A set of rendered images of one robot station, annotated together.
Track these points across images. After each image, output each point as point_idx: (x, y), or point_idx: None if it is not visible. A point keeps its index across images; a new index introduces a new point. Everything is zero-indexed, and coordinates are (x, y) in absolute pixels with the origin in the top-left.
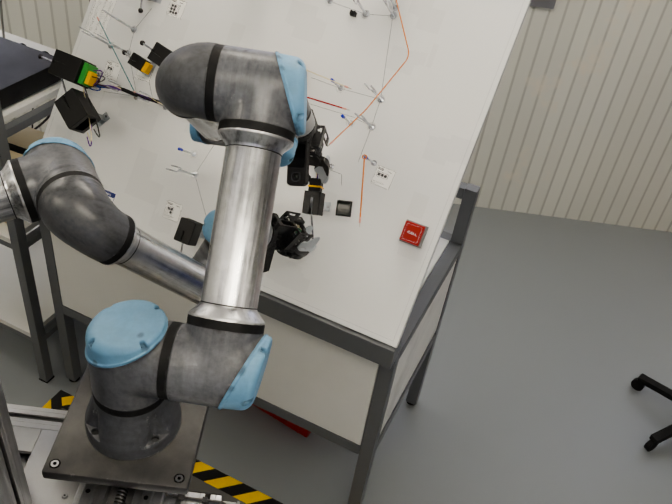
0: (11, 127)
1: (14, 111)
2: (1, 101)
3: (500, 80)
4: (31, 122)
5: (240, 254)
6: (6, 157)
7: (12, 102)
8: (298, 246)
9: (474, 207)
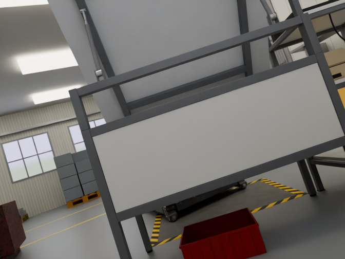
0: (269, 47)
1: (275, 40)
2: (275, 36)
3: (59, 24)
4: (274, 45)
5: None
6: (270, 59)
7: (279, 36)
8: None
9: (73, 105)
